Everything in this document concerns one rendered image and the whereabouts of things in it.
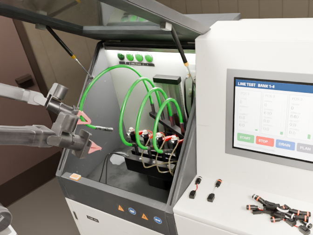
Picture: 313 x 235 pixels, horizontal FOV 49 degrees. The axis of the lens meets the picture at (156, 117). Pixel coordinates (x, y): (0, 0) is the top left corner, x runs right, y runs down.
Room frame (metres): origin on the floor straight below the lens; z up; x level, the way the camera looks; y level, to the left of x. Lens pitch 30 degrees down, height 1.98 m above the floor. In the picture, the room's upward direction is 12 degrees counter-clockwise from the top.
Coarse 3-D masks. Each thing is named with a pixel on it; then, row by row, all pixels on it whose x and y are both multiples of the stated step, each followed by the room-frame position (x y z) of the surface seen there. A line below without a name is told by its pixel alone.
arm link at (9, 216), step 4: (0, 208) 0.88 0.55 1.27; (4, 208) 0.88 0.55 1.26; (0, 212) 0.86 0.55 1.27; (4, 212) 0.86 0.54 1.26; (8, 212) 0.87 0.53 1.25; (0, 216) 0.86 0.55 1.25; (4, 216) 0.86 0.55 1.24; (8, 216) 0.87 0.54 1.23; (0, 220) 0.85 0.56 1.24; (4, 220) 0.86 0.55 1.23; (8, 220) 0.87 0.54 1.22; (0, 224) 0.85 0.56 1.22; (4, 224) 0.86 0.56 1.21; (8, 224) 0.86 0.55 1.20; (0, 228) 0.85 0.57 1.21; (4, 228) 0.85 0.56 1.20
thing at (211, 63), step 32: (224, 32) 1.29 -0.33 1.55; (256, 32) 1.22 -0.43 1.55; (288, 32) 1.15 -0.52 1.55; (224, 64) 1.20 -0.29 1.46; (256, 64) 1.13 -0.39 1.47; (288, 64) 1.06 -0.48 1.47; (224, 96) 1.17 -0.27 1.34; (224, 128) 1.15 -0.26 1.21; (224, 160) 1.12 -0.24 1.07; (256, 160) 1.04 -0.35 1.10; (288, 192) 0.95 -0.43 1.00; (192, 224) 0.96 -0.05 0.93
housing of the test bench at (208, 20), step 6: (192, 18) 1.77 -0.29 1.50; (198, 18) 1.74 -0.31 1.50; (204, 18) 1.72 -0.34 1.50; (210, 18) 1.70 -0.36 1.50; (216, 18) 1.68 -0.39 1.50; (222, 18) 1.66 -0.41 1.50; (228, 18) 1.64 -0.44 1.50; (234, 18) 1.62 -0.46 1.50; (240, 18) 1.68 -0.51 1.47; (288, 18) 1.54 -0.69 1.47; (294, 18) 1.53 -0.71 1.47; (300, 18) 1.51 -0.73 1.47; (306, 18) 1.49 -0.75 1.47; (312, 18) 1.48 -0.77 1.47; (204, 24) 1.62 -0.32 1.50; (210, 24) 1.60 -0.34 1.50
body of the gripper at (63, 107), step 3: (60, 105) 1.40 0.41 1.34; (63, 105) 1.40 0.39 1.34; (66, 105) 1.41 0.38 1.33; (60, 108) 1.38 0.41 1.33; (63, 108) 1.39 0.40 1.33; (66, 108) 1.39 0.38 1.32; (69, 108) 1.40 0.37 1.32; (72, 108) 1.40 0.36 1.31; (60, 111) 1.38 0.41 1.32; (66, 111) 1.38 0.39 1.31; (69, 111) 1.39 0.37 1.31; (72, 111) 1.37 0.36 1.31; (75, 111) 1.37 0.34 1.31; (57, 114) 1.39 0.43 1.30
